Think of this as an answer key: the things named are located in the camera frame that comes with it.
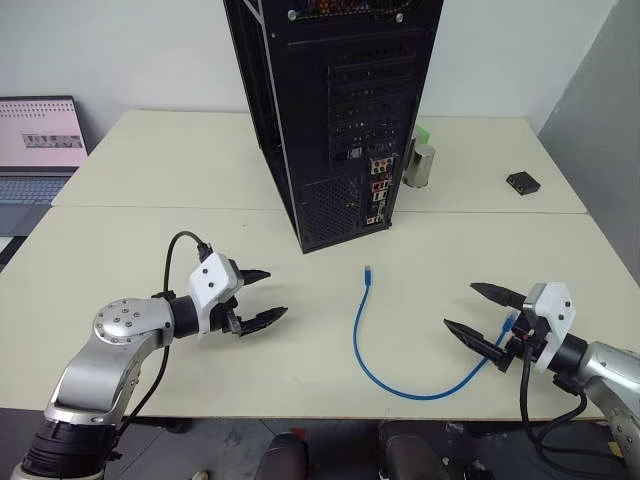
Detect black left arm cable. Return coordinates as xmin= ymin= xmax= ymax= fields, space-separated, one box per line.
xmin=117 ymin=230 xmax=214 ymax=436

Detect blue ethernet cable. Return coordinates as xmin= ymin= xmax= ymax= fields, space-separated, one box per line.
xmin=353 ymin=265 xmax=519 ymax=400

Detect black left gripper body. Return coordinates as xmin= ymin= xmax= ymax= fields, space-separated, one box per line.
xmin=209 ymin=294 xmax=247 ymax=336

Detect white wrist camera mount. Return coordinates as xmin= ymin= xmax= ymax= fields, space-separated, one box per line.
xmin=522 ymin=281 xmax=577 ymax=364
xmin=187 ymin=253 xmax=246 ymax=342

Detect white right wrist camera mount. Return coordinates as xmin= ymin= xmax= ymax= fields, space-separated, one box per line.
xmin=522 ymin=281 xmax=577 ymax=364

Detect small black box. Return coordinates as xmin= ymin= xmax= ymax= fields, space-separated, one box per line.
xmin=505 ymin=170 xmax=543 ymax=197

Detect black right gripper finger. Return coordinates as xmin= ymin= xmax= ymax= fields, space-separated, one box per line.
xmin=443 ymin=318 xmax=507 ymax=372
xmin=469 ymin=282 xmax=526 ymax=312

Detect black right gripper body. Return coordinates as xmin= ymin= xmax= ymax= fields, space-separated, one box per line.
xmin=499 ymin=310 xmax=550 ymax=374

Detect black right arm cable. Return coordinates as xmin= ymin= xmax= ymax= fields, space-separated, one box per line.
xmin=517 ymin=344 xmax=626 ymax=464

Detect black computer tower case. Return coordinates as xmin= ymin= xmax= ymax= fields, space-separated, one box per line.
xmin=222 ymin=0 xmax=445 ymax=256

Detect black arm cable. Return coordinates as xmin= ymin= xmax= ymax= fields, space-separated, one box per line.
xmin=517 ymin=344 xmax=626 ymax=464
xmin=117 ymin=230 xmax=214 ymax=436

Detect silver metal cylinder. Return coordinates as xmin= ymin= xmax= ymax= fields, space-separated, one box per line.
xmin=403 ymin=144 xmax=437 ymax=189

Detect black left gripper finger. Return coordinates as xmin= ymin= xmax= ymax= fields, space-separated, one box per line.
xmin=240 ymin=268 xmax=272 ymax=289
xmin=238 ymin=305 xmax=290 ymax=340

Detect dark rounded shape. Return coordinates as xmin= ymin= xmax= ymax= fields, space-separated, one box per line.
xmin=266 ymin=431 xmax=310 ymax=480
xmin=376 ymin=420 xmax=452 ymax=480

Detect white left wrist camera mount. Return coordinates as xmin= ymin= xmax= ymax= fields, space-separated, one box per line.
xmin=187 ymin=253 xmax=246 ymax=342

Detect grey laptop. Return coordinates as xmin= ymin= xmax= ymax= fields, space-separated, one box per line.
xmin=0 ymin=95 xmax=91 ymax=237

